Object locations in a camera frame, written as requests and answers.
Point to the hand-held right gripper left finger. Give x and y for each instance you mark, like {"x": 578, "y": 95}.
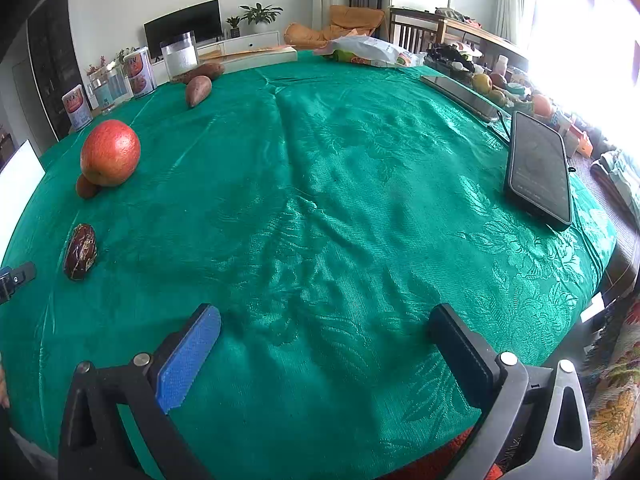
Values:
{"x": 189, "y": 355}

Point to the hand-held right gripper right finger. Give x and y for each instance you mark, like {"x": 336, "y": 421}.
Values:
{"x": 457, "y": 352}

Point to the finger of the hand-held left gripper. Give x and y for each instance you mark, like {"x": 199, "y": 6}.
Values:
{"x": 21, "y": 272}

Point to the dark passion fruit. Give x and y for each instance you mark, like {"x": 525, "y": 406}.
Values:
{"x": 80, "y": 252}

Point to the white cardboard box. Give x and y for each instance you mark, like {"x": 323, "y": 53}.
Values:
{"x": 20, "y": 185}

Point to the small orange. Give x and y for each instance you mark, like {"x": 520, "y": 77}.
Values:
{"x": 85, "y": 188}

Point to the red apple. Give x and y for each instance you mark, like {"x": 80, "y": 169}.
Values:
{"x": 110, "y": 152}

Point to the sweet potato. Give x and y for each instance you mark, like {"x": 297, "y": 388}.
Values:
{"x": 197, "y": 91}
{"x": 202, "y": 71}

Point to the orange fleece garment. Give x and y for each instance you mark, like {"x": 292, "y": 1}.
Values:
{"x": 435, "y": 465}

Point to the white and pink can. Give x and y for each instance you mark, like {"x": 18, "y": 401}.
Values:
{"x": 77, "y": 108}

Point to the green tablecloth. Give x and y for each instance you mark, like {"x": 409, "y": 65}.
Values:
{"x": 325, "y": 210}

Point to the black smartphone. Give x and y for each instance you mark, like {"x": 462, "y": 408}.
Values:
{"x": 540, "y": 170}

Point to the glass jars with metal lids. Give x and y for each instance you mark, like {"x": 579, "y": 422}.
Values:
{"x": 109, "y": 90}

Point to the black display cabinet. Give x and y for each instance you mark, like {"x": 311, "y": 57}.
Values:
{"x": 52, "y": 60}

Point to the folded teal cloth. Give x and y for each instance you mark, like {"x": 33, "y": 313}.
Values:
{"x": 617, "y": 175}

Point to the dark flat tablet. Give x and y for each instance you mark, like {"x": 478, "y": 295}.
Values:
{"x": 462, "y": 95}

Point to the fruit basket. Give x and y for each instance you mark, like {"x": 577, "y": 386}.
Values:
{"x": 510, "y": 97}

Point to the round orange fruit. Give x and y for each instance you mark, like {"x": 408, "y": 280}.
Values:
{"x": 542, "y": 105}

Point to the white jar with black lid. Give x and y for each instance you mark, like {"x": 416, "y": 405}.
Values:
{"x": 180, "y": 59}

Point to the yellow pear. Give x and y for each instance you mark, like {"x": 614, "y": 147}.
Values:
{"x": 481, "y": 83}

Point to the black television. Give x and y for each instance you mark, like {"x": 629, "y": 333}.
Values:
{"x": 182, "y": 27}

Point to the flat yellow and white box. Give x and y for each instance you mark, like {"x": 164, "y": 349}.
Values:
{"x": 250, "y": 56}

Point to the white plastic bag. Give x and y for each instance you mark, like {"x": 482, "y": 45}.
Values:
{"x": 370, "y": 50}

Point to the white television cabinet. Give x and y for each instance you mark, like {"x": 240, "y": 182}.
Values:
{"x": 255, "y": 40}

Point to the dark wooden bench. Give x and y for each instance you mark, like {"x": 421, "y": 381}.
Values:
{"x": 415, "y": 30}

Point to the small green potted plant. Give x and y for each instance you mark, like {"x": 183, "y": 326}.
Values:
{"x": 233, "y": 26}

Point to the large green potted plant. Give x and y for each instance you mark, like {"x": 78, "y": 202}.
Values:
{"x": 260, "y": 14}

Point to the orange lounge chair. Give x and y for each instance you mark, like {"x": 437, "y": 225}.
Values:
{"x": 345, "y": 22}

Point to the white curtain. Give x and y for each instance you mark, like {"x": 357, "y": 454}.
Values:
{"x": 515, "y": 0}

